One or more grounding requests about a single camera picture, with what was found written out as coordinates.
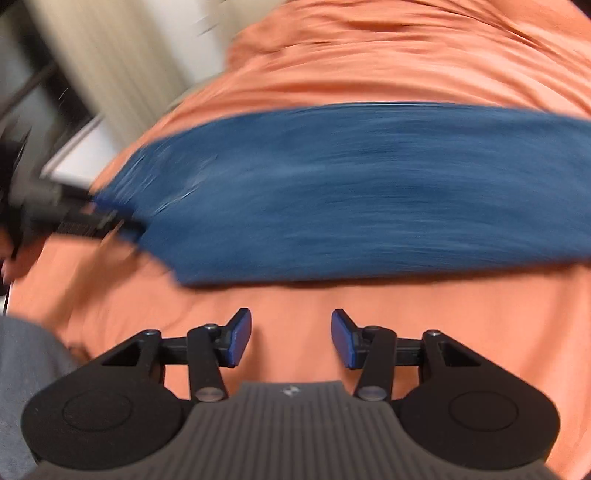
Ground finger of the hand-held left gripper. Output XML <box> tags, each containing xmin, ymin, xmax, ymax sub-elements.
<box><xmin>55</xmin><ymin>188</ymin><xmax>145</xmax><ymax>241</ymax></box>

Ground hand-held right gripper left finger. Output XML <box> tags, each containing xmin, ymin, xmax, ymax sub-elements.
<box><xmin>99</xmin><ymin>308</ymin><xmax>253</xmax><ymax>404</ymax></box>

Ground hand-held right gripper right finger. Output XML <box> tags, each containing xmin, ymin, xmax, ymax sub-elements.
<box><xmin>331</xmin><ymin>308</ymin><xmax>483</xmax><ymax>401</ymax></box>

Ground blue denim pants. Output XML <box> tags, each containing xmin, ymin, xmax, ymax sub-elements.
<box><xmin>92</xmin><ymin>102</ymin><xmax>591</xmax><ymax>286</ymax></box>

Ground dark framed window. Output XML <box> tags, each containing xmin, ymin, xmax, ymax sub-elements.
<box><xmin>0</xmin><ymin>0</ymin><xmax>95</xmax><ymax>139</ymax></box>

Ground beige pleated curtain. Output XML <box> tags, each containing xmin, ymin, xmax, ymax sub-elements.
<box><xmin>28</xmin><ymin>0</ymin><xmax>241</xmax><ymax>121</ymax></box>

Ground person's grey trouser leg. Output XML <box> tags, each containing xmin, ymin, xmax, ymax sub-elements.
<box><xmin>0</xmin><ymin>318</ymin><xmax>83</xmax><ymax>480</ymax></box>

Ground orange bed sheet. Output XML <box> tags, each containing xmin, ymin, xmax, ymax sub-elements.
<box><xmin>9</xmin><ymin>0</ymin><xmax>591</xmax><ymax>480</ymax></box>

